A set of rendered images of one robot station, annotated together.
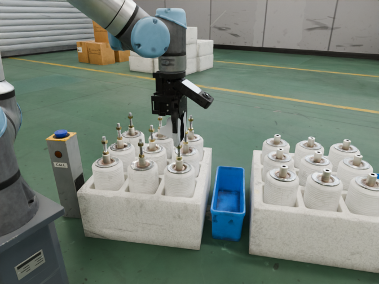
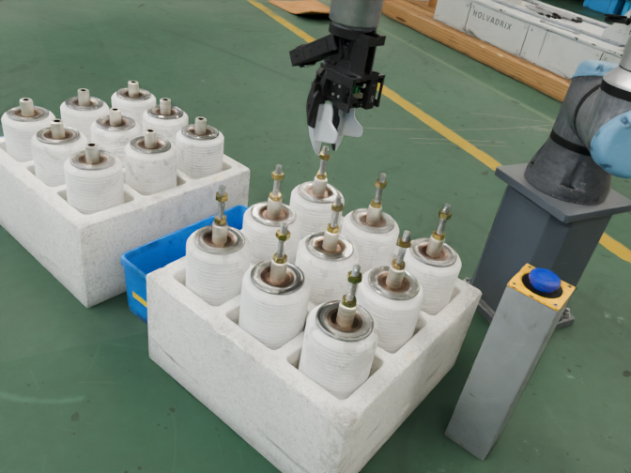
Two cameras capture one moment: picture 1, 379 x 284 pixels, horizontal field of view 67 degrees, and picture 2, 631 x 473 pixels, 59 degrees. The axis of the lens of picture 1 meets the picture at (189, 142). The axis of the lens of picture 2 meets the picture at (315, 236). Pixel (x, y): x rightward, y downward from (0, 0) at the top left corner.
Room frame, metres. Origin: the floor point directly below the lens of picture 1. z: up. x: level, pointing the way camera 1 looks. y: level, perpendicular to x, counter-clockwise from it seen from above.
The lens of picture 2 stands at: (1.56, 0.41, 0.73)
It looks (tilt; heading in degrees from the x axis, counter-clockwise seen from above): 33 degrees down; 205
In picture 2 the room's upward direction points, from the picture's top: 10 degrees clockwise
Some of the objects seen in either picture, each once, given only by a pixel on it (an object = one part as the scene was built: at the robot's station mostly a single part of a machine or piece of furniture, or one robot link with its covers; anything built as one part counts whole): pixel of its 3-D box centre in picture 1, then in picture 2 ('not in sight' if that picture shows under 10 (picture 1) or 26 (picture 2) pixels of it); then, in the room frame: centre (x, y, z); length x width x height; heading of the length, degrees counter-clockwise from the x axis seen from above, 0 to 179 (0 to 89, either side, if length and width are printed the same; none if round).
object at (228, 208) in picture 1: (228, 200); (202, 264); (0.87, -0.14, 0.06); 0.30 x 0.11 x 0.12; 171
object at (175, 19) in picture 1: (170, 32); not in sight; (0.77, 0.05, 0.64); 0.09 x 0.08 x 0.11; 113
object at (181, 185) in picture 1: (179, 192); (311, 235); (0.77, 0.03, 0.16); 0.10 x 0.10 x 0.18
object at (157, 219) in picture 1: (154, 187); (315, 324); (0.91, 0.13, 0.09); 0.39 x 0.39 x 0.18; 81
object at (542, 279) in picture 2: (61, 134); (543, 282); (0.88, 0.43, 0.32); 0.04 x 0.04 x 0.02
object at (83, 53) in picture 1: (89, 51); not in sight; (4.66, 1.56, 0.15); 0.30 x 0.24 x 0.30; 145
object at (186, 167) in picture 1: (179, 167); (318, 192); (0.77, 0.03, 0.25); 0.08 x 0.08 x 0.01
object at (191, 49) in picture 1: (175, 50); not in sight; (3.69, 0.18, 0.27); 0.39 x 0.39 x 0.18; 58
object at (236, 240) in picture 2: (190, 137); (219, 239); (1.00, -0.01, 0.25); 0.08 x 0.08 x 0.01
